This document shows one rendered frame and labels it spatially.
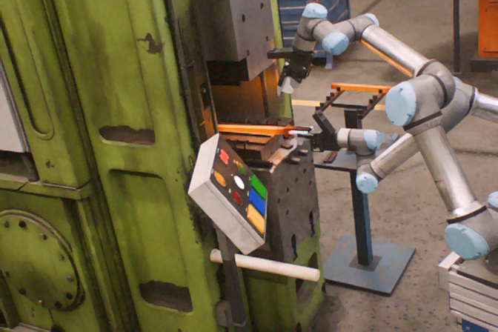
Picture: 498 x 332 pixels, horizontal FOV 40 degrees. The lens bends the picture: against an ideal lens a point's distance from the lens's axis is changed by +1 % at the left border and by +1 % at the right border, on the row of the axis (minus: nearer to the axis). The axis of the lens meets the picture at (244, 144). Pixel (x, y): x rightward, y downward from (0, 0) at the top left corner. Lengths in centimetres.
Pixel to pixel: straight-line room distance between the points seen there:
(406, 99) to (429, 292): 164
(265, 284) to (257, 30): 111
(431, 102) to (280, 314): 141
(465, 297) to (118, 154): 133
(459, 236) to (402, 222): 194
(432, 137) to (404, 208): 209
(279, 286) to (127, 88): 108
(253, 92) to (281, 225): 62
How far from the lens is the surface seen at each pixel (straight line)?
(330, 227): 391
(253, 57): 254
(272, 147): 273
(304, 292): 319
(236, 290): 241
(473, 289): 226
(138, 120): 255
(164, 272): 290
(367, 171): 247
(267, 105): 297
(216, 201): 203
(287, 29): 640
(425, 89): 198
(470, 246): 198
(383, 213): 400
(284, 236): 279
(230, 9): 240
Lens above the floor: 211
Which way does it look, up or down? 25 degrees down
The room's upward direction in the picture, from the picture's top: 9 degrees counter-clockwise
